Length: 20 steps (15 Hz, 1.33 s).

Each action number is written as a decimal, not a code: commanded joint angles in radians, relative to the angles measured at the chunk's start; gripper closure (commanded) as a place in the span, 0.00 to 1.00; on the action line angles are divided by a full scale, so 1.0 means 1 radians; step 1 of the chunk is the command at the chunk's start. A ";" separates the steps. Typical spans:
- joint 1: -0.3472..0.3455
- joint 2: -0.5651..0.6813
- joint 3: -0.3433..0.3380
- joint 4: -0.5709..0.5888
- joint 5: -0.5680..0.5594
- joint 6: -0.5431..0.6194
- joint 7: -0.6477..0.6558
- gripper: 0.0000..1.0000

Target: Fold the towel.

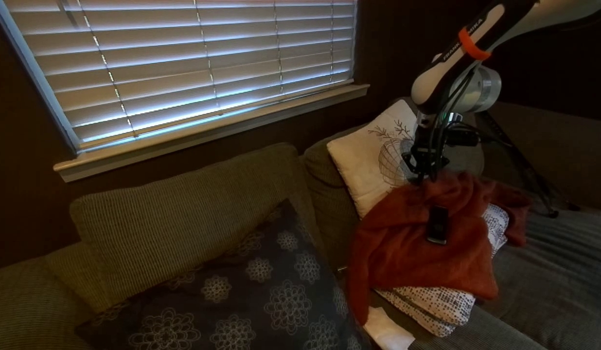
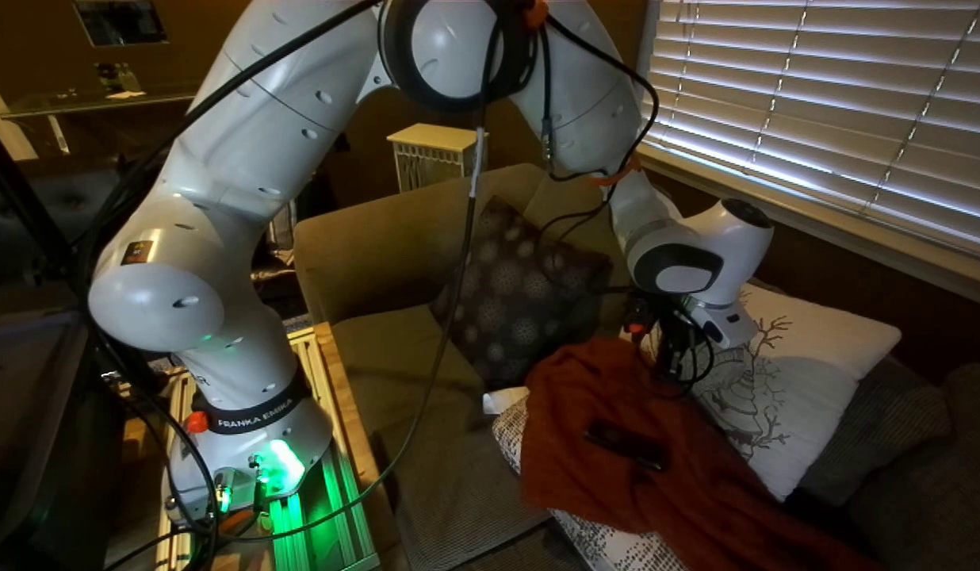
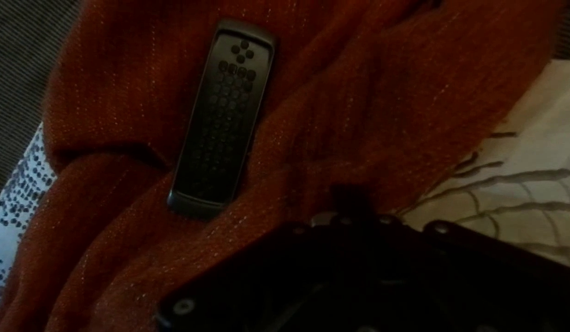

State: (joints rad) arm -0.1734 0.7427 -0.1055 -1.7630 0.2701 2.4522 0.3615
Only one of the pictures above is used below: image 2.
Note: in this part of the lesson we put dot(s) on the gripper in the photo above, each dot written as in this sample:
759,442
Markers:
674,337

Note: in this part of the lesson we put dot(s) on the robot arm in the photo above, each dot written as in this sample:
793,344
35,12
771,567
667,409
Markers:
244,159

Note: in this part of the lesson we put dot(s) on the orange towel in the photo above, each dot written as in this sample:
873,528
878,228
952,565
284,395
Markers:
696,507

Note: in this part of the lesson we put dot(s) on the black remote control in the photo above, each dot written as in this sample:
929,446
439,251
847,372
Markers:
626,446

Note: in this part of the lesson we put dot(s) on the white pillow with tree print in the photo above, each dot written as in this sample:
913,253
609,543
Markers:
811,373

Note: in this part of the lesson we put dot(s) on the dark patterned pillow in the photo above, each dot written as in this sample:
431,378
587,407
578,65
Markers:
522,301

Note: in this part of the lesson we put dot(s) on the white cushion with dotted print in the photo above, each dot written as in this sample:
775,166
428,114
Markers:
617,549

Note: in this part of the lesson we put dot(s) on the grey striped cushion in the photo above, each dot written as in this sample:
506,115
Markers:
878,444

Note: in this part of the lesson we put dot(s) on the window blinds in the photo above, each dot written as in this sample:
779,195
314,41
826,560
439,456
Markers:
839,95

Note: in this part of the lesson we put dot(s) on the white slatted cabinet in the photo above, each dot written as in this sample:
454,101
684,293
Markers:
430,155

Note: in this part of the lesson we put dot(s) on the tan sofa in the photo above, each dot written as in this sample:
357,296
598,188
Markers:
379,254

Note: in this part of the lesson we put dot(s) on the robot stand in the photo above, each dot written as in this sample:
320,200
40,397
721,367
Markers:
343,412

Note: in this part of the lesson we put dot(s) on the glass shelf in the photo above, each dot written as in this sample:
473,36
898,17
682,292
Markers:
86,101

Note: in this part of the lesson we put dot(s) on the framed wall picture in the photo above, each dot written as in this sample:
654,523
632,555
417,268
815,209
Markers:
121,21

